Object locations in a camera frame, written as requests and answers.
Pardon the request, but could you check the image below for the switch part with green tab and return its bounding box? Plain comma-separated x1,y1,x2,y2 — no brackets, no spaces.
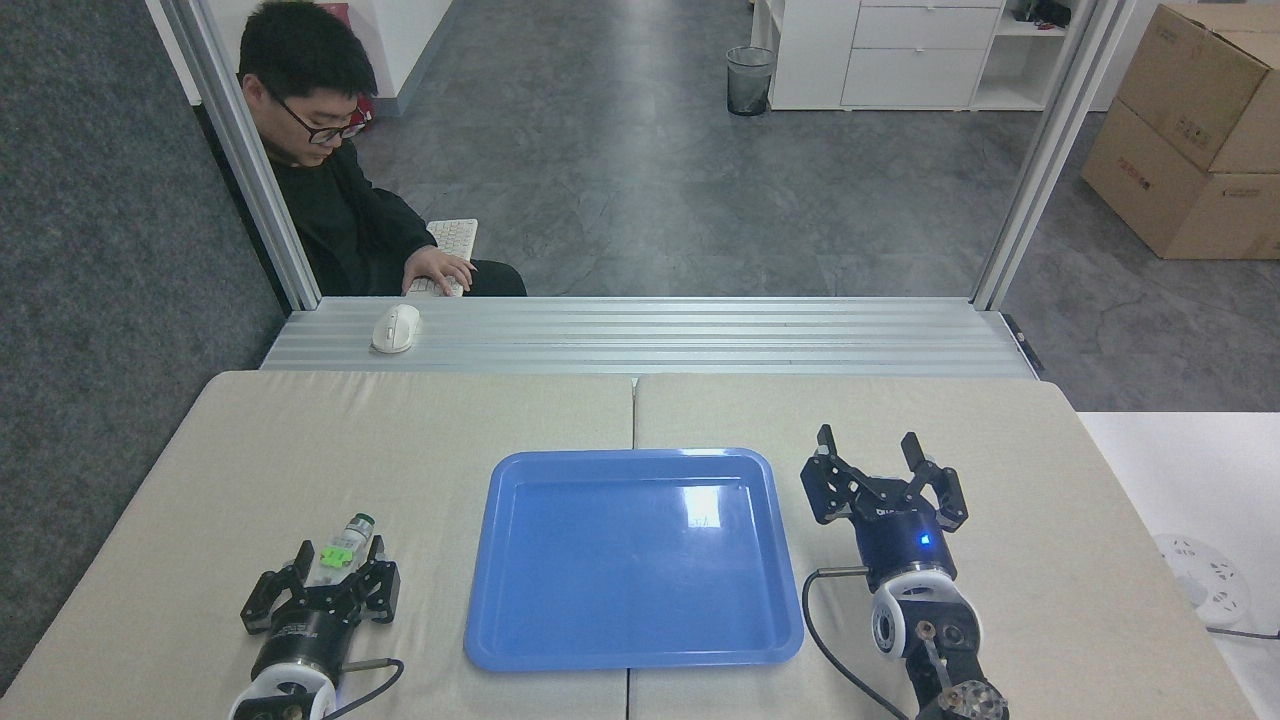
304,513,378,591

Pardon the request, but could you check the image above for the ribbed aluminium rail bed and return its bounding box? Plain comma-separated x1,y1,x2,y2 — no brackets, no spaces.
259,296,1041,380

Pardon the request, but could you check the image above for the round white power socket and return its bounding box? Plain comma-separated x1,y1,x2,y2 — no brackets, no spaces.
1152,533,1252,628

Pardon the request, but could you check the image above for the white drawer cabinet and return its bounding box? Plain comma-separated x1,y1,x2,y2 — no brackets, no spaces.
750,0,1073,113

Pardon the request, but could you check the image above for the white computer mouse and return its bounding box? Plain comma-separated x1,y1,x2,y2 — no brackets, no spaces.
371,304,422,355

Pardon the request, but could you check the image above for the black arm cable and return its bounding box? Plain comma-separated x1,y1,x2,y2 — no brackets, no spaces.
802,566,913,720
318,657,406,720

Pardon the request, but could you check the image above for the blue plastic tray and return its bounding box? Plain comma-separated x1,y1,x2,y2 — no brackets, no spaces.
463,448,806,672

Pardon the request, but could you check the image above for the black corner bracket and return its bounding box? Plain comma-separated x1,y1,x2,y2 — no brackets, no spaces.
1002,312,1045,374

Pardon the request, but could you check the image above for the person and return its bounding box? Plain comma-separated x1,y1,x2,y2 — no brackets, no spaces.
192,0,528,298

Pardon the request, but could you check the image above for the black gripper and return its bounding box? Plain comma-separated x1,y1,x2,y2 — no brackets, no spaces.
239,535,402,687
800,424,970,591

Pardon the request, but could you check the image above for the grey felt partition panel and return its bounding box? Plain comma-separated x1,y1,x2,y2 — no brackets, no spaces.
0,0,292,696

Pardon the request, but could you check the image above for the grey mesh waste bin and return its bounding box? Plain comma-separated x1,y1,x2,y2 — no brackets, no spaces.
725,45,778,118

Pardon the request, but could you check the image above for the white side table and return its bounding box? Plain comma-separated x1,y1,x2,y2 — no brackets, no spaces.
1074,411,1280,720

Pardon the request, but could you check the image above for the small cardboard box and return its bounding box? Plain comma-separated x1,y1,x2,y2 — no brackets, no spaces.
1115,2,1280,177

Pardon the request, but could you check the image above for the silver aluminium post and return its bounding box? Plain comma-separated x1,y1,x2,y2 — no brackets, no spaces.
971,0,1138,312
160,0,323,312

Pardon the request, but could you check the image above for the white keyboard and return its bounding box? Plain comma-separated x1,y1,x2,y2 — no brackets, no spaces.
404,218,479,299

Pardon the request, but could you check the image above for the large cardboard box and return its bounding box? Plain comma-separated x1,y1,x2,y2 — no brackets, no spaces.
1080,97,1280,262

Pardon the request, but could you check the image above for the person's hand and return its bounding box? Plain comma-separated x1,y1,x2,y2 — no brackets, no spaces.
402,243,478,297

